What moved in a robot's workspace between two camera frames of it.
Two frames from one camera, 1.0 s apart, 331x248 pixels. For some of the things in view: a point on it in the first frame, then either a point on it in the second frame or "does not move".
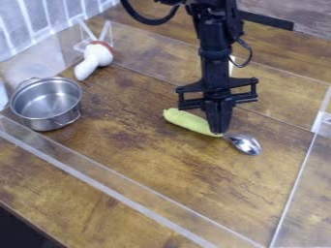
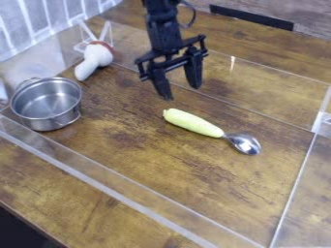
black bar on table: (263, 19) does not move
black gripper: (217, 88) -> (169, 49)
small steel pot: (45, 102) does not move
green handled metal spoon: (242, 143) does not move
